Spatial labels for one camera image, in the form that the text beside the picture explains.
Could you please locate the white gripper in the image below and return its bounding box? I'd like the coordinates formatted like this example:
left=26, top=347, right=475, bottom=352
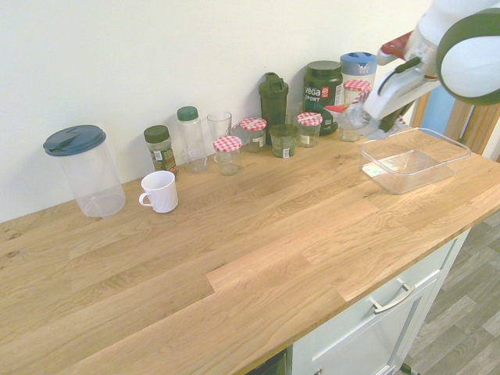
left=364, top=58, right=435, bottom=133

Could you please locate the silver and red chip bag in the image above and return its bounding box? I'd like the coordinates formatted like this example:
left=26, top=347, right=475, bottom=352
left=323, top=91, right=371, bottom=132

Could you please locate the clear rectangular plastic container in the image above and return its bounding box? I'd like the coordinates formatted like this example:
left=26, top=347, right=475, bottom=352
left=358, top=127, right=473, bottom=195

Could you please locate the glass jar red checked lid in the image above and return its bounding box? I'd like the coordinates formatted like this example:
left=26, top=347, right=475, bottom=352
left=338, top=79, right=373, bottom=142
left=212, top=135, right=244, bottom=177
left=239, top=117, right=268, bottom=153
left=296, top=112, right=323, bottom=148

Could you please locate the clear canister with blue lid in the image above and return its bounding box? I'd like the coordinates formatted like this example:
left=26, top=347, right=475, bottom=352
left=339, top=52, right=377, bottom=103

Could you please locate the dark Vega Sport protein tub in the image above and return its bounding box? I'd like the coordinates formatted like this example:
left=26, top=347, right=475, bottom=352
left=303, top=61, right=345, bottom=137

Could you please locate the small open glass jar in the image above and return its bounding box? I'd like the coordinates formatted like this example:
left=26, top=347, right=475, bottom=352
left=268, top=123, right=299, bottom=159

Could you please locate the dark green shaker bottle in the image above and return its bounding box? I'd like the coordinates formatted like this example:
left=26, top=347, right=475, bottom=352
left=259, top=72, right=291, bottom=134

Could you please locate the clear drinking glass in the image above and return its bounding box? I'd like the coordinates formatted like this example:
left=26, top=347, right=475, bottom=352
left=206, top=111, right=234, bottom=146

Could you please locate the clear bottle with green lid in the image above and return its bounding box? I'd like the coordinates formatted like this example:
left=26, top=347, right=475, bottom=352
left=176, top=105, right=209, bottom=173

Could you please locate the white cabinet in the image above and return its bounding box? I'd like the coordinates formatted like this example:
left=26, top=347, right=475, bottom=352
left=291, top=226, right=474, bottom=375

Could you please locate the spice jar with dark lid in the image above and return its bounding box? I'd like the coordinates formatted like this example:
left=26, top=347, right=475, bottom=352
left=143, top=124, right=179, bottom=180

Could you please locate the white ceramic mug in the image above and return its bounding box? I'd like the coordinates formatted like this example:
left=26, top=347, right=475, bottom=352
left=138, top=170, right=179, bottom=214

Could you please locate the clear pitcher with blue lid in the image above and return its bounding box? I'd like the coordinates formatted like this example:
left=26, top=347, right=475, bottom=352
left=42, top=124, right=127, bottom=219

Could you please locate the wooden frame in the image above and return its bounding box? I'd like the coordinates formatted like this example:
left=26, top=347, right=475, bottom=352
left=410, top=86, right=500, bottom=158

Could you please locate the silver drawer handle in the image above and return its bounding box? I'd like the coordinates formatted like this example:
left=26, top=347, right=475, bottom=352
left=369, top=281, right=416, bottom=315

